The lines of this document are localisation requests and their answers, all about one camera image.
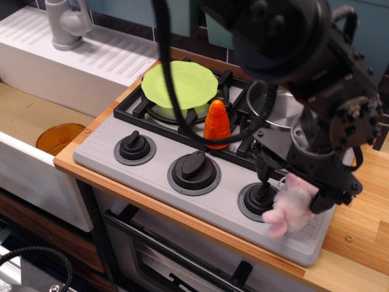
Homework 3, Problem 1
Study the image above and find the black braided cable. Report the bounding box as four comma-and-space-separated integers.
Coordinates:
0, 245, 74, 292

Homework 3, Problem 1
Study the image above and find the middle black stove knob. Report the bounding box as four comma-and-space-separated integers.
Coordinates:
167, 150, 221, 196

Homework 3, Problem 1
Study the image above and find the black burner grate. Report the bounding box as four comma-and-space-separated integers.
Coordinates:
114, 70, 264, 171

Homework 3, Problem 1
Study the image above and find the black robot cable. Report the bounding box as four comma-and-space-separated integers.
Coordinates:
151, 0, 279, 145

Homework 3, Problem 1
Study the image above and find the grey toy stove top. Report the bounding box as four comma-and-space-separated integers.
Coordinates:
73, 112, 334, 266

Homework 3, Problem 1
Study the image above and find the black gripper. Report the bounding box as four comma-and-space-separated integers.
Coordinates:
253, 121, 363, 214

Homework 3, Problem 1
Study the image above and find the stainless steel pan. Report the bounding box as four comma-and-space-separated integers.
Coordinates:
246, 82, 304, 131

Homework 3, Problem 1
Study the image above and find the white toy sink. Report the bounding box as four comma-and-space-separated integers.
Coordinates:
1, 6, 158, 232

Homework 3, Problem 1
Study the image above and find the pink stuffed rabbit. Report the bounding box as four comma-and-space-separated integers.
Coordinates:
262, 173, 318, 238

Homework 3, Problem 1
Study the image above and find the black oven door handle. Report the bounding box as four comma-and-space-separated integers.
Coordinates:
103, 210, 248, 292

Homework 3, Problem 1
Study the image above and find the toy oven door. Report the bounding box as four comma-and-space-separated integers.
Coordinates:
94, 189, 310, 291

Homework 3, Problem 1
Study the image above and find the right black stove knob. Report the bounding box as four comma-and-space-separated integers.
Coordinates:
238, 182, 278, 223

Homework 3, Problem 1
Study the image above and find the left black stove knob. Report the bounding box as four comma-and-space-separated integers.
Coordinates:
114, 131, 156, 166

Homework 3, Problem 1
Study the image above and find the orange toy carrot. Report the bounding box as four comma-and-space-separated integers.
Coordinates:
204, 99, 231, 141

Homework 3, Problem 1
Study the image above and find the green plastic plate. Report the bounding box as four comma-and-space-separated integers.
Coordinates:
141, 61, 218, 110

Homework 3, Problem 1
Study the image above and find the grey toy faucet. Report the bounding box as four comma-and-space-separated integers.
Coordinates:
45, 0, 92, 51

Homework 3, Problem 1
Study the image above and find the orange plastic cup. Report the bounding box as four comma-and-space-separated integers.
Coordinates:
36, 123, 86, 156

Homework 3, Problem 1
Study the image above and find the black stove knob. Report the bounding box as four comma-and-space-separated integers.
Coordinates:
114, 131, 156, 166
238, 182, 278, 223
167, 150, 221, 196

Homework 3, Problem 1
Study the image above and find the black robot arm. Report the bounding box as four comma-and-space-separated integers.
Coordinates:
199, 1, 383, 214

